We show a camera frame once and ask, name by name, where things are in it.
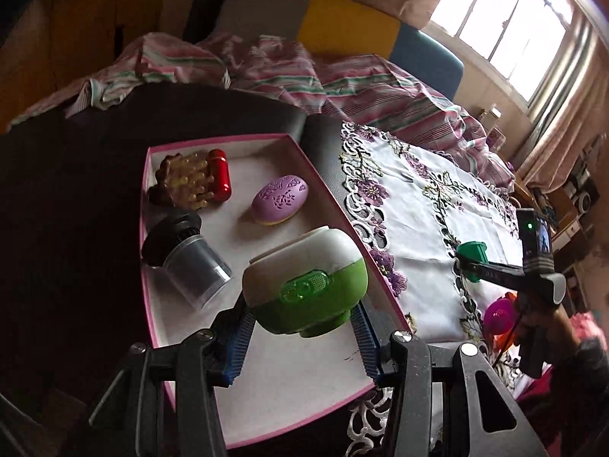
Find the green white round container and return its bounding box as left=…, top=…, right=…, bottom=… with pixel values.
left=242, top=226, right=369, bottom=339

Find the person's dark red clothing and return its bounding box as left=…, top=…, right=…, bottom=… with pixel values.
left=514, top=366, right=609, bottom=457

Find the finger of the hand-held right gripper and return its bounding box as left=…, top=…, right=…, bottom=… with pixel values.
left=454, top=252, right=531, bottom=289

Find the pink plastic ball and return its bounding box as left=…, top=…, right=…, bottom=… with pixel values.
left=483, top=295, right=519, bottom=336

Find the wooden massage comb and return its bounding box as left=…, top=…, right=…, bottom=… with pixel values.
left=147, top=152, right=212, bottom=210

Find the wooden desk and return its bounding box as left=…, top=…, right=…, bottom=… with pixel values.
left=511, top=181, right=609, bottom=305

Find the person's right hand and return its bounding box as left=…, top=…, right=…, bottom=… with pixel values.
left=542, top=305, right=589, bottom=368

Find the beige window curtain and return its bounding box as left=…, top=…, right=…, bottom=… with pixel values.
left=516, top=10, right=609, bottom=186

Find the black rolled mat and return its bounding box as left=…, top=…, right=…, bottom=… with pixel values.
left=183, top=0, right=234, bottom=43

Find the black-capped grey jar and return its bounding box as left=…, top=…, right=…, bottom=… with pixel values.
left=141, top=209, right=234, bottom=310

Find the grey yellow blue headboard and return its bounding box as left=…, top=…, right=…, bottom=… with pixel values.
left=216, top=0, right=464, bottom=105

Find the orange toy block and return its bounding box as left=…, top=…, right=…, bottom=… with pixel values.
left=492, top=331, right=517, bottom=358

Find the pink green striped blanket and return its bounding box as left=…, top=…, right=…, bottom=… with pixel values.
left=10, top=32, right=517, bottom=191

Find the silver stereo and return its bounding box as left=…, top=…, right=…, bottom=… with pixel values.
left=564, top=166, right=603, bottom=215

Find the white embroidered floral tablecloth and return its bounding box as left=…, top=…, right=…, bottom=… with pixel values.
left=340, top=121, right=529, bottom=457

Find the purple oval patterned case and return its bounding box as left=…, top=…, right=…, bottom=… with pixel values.
left=250, top=174, right=310, bottom=226

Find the person's right forearm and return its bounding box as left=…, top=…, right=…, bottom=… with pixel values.
left=545, top=336, right=609, bottom=401

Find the window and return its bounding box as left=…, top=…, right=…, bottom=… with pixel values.
left=428, top=0, right=574, bottom=103

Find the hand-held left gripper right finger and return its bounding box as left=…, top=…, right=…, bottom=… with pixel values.
left=349, top=302, right=548, bottom=457

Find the wooden wardrobe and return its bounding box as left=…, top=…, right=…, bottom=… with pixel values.
left=0, top=0, right=201, bottom=134

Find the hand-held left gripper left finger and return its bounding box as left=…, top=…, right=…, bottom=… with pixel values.
left=76, top=295, right=260, bottom=457

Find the pink-rimmed white cardboard box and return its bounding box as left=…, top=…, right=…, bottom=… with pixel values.
left=139, top=133, right=414, bottom=449

